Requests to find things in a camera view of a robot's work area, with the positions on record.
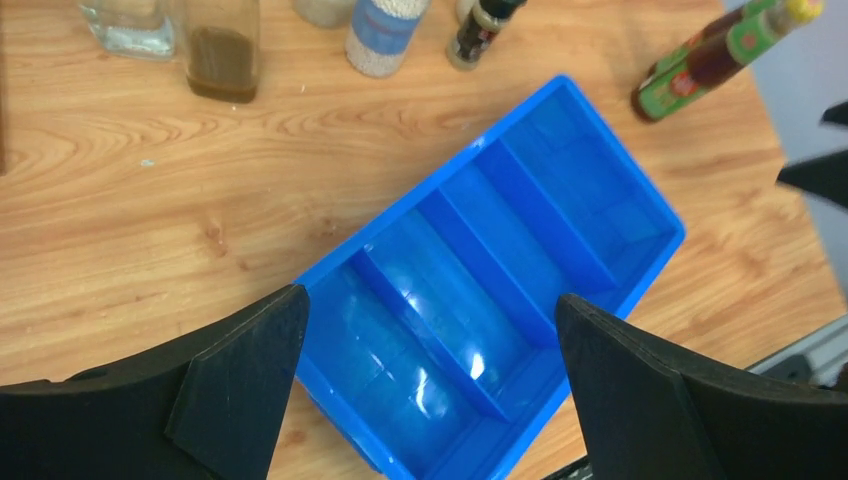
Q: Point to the white bead jar blue label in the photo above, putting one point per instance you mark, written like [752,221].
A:
[380,33]

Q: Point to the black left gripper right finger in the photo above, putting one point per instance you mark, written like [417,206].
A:
[651,409]

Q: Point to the jar with silver lid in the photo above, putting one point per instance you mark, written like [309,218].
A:
[328,14]

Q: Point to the glass bottle with brown sauce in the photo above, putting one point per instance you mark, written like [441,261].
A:
[221,40]

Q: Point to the blue plastic divided bin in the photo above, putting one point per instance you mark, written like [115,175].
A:
[431,344]

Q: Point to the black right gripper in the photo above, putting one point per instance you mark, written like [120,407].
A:
[824,176]

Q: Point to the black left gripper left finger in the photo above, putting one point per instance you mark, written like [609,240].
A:
[206,405]

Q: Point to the clear glass oil bottle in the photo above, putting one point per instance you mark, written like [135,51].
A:
[139,29]

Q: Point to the small black pepper shaker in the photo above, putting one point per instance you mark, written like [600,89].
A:
[480,27]

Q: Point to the green label sauce bottle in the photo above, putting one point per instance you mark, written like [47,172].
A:
[716,53]

